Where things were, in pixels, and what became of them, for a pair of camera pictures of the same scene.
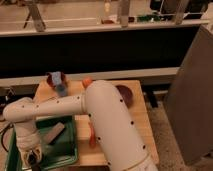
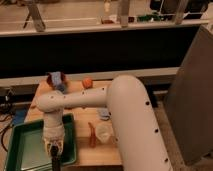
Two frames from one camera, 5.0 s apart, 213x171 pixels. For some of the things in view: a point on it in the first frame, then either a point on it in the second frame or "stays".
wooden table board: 88,156 stays
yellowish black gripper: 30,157 → 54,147
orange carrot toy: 92,136 stays
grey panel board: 189,104 stays
